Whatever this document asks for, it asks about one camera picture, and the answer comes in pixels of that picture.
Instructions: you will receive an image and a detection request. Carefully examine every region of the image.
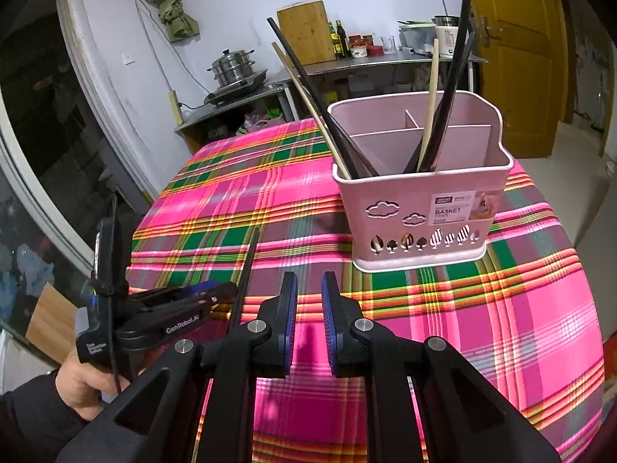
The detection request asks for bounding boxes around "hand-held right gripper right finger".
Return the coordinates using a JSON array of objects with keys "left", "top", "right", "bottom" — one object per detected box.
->
[{"left": 321, "top": 271, "right": 562, "bottom": 463}]

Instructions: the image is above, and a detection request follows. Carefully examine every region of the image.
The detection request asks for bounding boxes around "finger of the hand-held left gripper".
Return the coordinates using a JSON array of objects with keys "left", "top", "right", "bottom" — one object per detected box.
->
[
  {"left": 127, "top": 281, "right": 240, "bottom": 302},
  {"left": 143, "top": 295, "right": 219, "bottom": 319}
]

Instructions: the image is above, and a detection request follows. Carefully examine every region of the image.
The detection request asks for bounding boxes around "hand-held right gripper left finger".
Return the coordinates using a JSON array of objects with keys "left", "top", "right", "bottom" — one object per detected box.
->
[{"left": 55, "top": 271, "right": 298, "bottom": 463}]

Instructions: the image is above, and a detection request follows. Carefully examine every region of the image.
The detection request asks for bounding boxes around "pink utensil basket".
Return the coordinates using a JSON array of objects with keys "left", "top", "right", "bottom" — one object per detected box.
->
[{"left": 327, "top": 89, "right": 514, "bottom": 271}]

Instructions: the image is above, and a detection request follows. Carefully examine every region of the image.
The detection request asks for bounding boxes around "wooden chopstick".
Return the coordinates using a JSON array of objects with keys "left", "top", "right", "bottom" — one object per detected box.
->
[
  {"left": 271, "top": 42, "right": 352, "bottom": 181},
  {"left": 417, "top": 39, "right": 440, "bottom": 173}
]

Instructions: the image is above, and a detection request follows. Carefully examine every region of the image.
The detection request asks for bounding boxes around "person's left forearm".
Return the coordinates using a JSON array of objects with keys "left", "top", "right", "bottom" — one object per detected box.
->
[{"left": 0, "top": 369, "right": 88, "bottom": 463}]

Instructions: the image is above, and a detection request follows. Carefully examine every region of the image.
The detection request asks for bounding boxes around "person's left hand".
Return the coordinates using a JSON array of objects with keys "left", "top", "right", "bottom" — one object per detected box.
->
[{"left": 57, "top": 346, "right": 146, "bottom": 421}]

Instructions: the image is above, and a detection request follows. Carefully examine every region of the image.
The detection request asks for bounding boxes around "wooden board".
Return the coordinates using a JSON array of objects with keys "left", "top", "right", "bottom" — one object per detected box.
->
[{"left": 26, "top": 282, "right": 79, "bottom": 363}]

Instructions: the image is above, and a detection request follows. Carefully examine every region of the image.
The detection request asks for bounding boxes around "pink plaid tablecloth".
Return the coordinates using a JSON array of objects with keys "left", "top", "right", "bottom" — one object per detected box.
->
[{"left": 128, "top": 118, "right": 605, "bottom": 463}]

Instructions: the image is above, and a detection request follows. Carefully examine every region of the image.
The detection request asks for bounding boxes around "low steel stand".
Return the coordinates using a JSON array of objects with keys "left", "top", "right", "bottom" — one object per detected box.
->
[{"left": 174, "top": 84, "right": 291, "bottom": 155}]

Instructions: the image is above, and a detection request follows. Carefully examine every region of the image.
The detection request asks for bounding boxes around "yellow power strip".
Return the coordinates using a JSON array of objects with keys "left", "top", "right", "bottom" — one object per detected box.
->
[{"left": 167, "top": 90, "right": 182, "bottom": 129}]

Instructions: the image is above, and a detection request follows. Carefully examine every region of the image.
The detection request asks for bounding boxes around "black induction cooker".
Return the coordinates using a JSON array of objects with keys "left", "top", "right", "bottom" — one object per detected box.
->
[{"left": 204, "top": 71, "right": 269, "bottom": 106}]

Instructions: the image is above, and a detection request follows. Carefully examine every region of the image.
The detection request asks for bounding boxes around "steel steamer pot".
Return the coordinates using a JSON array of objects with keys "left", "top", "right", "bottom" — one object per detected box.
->
[{"left": 207, "top": 49, "right": 256, "bottom": 89}]

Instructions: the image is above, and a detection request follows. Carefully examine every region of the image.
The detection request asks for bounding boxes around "steel kitchen table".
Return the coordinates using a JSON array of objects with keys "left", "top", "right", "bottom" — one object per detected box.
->
[{"left": 278, "top": 50, "right": 487, "bottom": 122}]

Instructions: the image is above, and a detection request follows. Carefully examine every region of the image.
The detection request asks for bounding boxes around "bamboo cutting board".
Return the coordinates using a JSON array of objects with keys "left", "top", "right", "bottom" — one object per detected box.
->
[{"left": 276, "top": 1, "right": 337, "bottom": 66}]

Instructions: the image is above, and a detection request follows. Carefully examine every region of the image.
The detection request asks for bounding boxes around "red-lidded jar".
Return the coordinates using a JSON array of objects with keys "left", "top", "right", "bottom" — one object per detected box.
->
[{"left": 348, "top": 34, "right": 376, "bottom": 59}]

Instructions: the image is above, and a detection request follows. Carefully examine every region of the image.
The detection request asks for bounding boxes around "green hanging cloth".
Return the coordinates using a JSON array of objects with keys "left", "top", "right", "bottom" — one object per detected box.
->
[{"left": 132, "top": 0, "right": 200, "bottom": 42}]

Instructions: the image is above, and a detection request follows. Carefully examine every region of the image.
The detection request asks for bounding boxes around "grey plastic container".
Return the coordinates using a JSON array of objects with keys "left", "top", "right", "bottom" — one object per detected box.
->
[{"left": 398, "top": 21, "right": 437, "bottom": 55}]

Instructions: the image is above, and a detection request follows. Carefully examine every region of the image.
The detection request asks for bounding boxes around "white electric kettle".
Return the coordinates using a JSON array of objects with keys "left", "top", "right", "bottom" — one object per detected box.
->
[{"left": 432, "top": 15, "right": 462, "bottom": 59}]

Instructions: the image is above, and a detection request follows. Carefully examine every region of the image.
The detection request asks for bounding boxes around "yellow wooden door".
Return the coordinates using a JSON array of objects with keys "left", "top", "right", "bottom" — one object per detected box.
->
[{"left": 459, "top": 0, "right": 573, "bottom": 158}]

